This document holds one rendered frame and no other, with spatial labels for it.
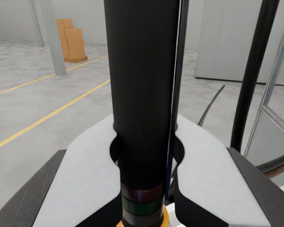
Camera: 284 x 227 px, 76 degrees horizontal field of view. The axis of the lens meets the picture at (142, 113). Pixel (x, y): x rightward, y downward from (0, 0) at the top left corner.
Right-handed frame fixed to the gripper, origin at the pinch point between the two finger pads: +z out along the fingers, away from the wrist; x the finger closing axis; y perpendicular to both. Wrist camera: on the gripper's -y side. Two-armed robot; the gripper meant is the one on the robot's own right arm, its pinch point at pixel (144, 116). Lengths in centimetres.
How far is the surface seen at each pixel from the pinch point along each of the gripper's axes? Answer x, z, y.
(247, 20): 262, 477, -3
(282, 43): 91, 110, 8
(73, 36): -253, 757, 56
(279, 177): 84, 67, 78
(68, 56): -289, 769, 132
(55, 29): -237, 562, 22
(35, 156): -133, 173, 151
